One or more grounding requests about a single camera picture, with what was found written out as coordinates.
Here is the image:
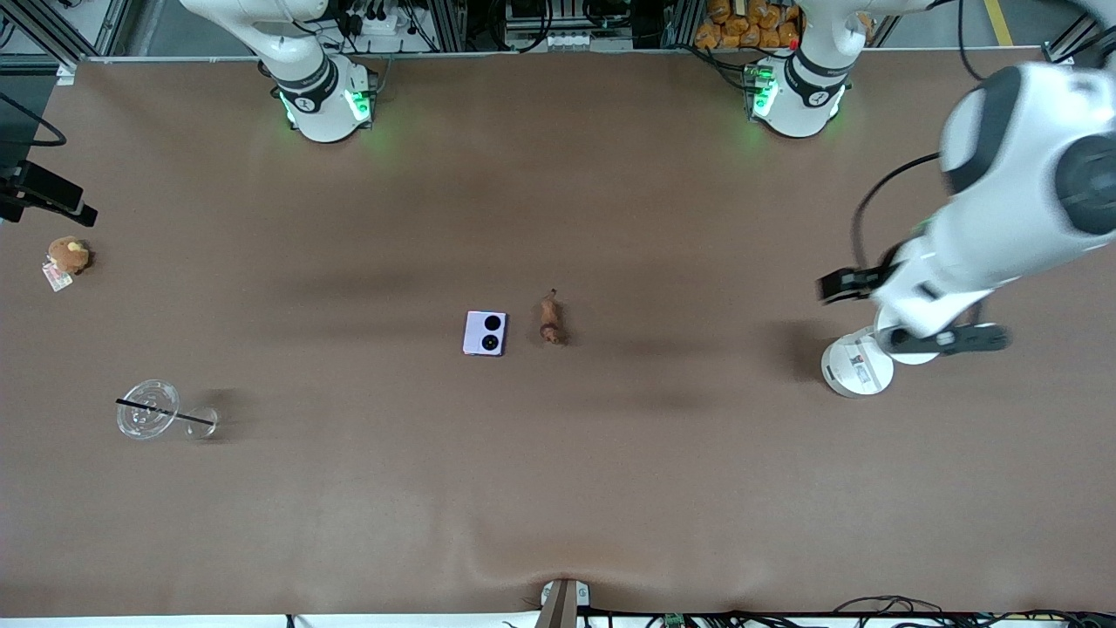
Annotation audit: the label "orange snack packets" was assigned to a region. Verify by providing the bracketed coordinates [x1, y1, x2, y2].
[695, 0, 801, 51]

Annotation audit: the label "black floor cables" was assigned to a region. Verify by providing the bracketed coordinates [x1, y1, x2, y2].
[837, 596, 1116, 628]

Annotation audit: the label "brown plush toy with tag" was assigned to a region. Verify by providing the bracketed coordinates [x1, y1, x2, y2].
[42, 236, 92, 293]

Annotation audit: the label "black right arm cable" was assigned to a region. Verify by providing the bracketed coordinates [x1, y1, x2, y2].
[0, 92, 68, 147]

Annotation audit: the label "white round container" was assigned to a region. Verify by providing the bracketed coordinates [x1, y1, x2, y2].
[820, 327, 895, 399]

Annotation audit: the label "brown lion statue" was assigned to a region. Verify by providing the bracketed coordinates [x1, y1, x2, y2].
[538, 290, 568, 346]

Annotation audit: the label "lilac flip phone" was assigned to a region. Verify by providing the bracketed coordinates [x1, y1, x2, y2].
[462, 311, 508, 357]

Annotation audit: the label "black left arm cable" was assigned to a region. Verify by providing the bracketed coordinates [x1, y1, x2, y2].
[850, 153, 942, 271]

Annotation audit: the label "black straw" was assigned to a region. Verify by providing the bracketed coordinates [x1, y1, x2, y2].
[115, 399, 217, 428]

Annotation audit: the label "aluminium frame post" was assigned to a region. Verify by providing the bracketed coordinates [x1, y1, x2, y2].
[1042, 0, 1116, 66]
[0, 0, 132, 66]

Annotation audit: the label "white power strip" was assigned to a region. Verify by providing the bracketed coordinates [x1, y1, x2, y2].
[336, 0, 411, 36]

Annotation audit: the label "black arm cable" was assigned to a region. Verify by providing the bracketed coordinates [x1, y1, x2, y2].
[850, 153, 942, 271]
[0, 92, 68, 147]

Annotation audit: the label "clear plastic cup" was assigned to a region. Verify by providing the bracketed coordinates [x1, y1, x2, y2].
[116, 379, 221, 441]

